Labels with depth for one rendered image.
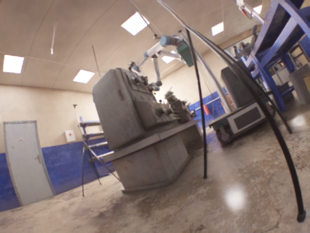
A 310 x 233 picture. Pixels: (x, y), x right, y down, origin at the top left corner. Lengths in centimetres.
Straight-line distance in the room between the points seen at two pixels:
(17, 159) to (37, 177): 68
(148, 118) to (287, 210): 113
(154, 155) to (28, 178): 334
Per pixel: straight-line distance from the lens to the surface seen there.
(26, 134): 407
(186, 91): 656
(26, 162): 389
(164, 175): 116
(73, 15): 331
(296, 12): 107
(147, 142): 110
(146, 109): 116
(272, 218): 52
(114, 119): 127
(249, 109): 159
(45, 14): 331
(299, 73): 168
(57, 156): 409
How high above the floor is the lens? 40
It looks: 11 degrees up
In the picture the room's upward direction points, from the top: 24 degrees counter-clockwise
